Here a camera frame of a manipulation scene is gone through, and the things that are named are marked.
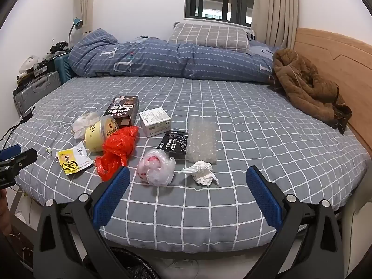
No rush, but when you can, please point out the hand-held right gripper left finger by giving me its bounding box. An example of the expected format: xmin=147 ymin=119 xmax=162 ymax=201
xmin=33 ymin=166 xmax=131 ymax=279

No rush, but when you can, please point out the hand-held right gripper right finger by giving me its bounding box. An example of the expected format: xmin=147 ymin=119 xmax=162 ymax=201
xmin=246 ymin=165 xmax=346 ymax=279

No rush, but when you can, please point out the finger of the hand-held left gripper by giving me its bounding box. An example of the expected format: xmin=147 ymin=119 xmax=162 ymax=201
xmin=0 ymin=145 xmax=21 ymax=161
xmin=0 ymin=149 xmax=38 ymax=173

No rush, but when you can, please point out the red plastic bag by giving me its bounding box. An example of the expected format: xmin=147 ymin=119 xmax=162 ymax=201
xmin=95 ymin=126 xmax=139 ymax=182

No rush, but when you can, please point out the yellow and white sachet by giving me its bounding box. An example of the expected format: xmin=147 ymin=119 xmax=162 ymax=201
xmin=55 ymin=145 xmax=93 ymax=175

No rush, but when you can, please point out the clear plastic bag pink print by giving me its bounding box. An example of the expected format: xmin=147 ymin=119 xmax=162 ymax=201
xmin=137 ymin=149 xmax=175 ymax=187

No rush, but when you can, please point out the yellow round tub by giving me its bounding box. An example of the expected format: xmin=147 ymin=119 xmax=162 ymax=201
xmin=84 ymin=116 xmax=117 ymax=152

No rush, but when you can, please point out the white tissue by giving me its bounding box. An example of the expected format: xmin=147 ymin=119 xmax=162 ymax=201
xmin=178 ymin=160 xmax=219 ymax=185

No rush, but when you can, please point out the white plastic bag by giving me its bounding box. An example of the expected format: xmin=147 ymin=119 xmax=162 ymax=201
xmin=72 ymin=110 xmax=101 ymax=139

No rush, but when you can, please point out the black wet wipe packet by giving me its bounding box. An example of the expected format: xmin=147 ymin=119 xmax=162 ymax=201
xmin=157 ymin=131 xmax=189 ymax=160

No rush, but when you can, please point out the bin with black liner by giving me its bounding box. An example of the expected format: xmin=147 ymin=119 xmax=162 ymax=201
xmin=87 ymin=247 xmax=163 ymax=279

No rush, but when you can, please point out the small white cardboard box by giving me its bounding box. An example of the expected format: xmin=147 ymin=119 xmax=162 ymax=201
xmin=139 ymin=108 xmax=172 ymax=138

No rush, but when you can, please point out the dark brown snack box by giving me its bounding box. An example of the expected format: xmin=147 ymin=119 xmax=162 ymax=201
xmin=102 ymin=94 xmax=139 ymax=126

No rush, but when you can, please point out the grey suitcase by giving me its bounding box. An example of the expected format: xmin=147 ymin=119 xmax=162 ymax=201
xmin=13 ymin=71 xmax=61 ymax=117

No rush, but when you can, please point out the teal suitcase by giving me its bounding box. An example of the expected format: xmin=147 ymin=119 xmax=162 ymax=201
xmin=54 ymin=53 xmax=74 ymax=83

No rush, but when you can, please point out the black bag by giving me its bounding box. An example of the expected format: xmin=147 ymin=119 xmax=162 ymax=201
xmin=49 ymin=39 xmax=72 ymax=54

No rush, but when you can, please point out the brown fleece jacket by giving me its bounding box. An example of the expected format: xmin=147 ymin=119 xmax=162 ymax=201
xmin=272 ymin=48 xmax=352 ymax=134

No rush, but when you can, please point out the blue desk lamp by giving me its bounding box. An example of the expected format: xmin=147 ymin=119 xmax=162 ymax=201
xmin=68 ymin=17 xmax=85 ymax=44

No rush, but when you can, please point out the blue striped quilt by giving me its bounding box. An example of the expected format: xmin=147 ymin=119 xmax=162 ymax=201
xmin=68 ymin=28 xmax=279 ymax=83

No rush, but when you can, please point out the wooden headboard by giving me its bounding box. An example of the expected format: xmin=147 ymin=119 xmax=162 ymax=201
xmin=293 ymin=27 xmax=372 ymax=154

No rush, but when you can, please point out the grey checkered pillow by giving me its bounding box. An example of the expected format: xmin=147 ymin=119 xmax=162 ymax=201
xmin=168 ymin=23 xmax=251 ymax=53

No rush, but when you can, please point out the beige curtain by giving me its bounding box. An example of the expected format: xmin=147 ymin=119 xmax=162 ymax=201
xmin=78 ymin=0 xmax=99 ymax=34
xmin=251 ymin=0 xmax=300 ymax=50

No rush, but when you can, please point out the black cable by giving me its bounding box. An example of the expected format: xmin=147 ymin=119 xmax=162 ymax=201
xmin=0 ymin=107 xmax=36 ymax=146

